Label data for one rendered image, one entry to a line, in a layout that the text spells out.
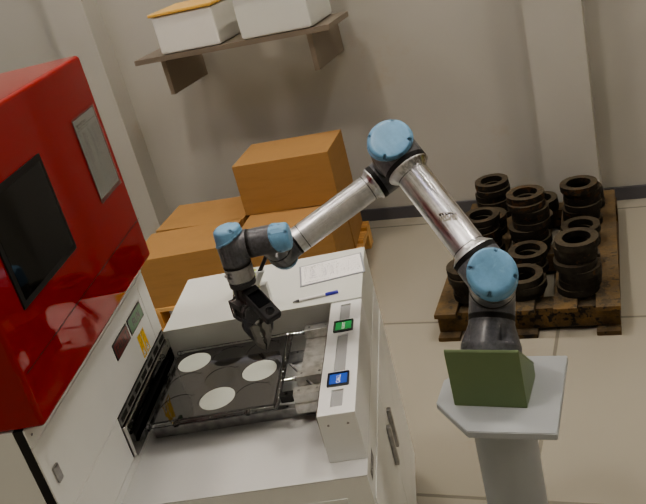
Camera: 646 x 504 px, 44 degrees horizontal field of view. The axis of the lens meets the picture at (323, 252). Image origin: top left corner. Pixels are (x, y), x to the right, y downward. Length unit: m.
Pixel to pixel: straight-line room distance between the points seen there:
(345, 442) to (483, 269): 0.52
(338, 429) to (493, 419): 0.38
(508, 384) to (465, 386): 0.11
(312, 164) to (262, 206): 0.41
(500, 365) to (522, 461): 0.29
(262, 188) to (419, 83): 1.17
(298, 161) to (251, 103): 1.00
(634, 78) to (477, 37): 0.90
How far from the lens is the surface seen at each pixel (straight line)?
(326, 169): 4.50
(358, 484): 1.97
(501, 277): 1.89
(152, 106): 5.78
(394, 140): 2.01
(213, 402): 2.22
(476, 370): 2.02
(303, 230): 2.14
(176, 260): 4.52
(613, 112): 4.93
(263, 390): 2.20
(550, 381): 2.14
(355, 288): 2.43
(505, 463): 2.16
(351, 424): 1.94
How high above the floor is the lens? 2.06
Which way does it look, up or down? 24 degrees down
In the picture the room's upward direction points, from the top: 15 degrees counter-clockwise
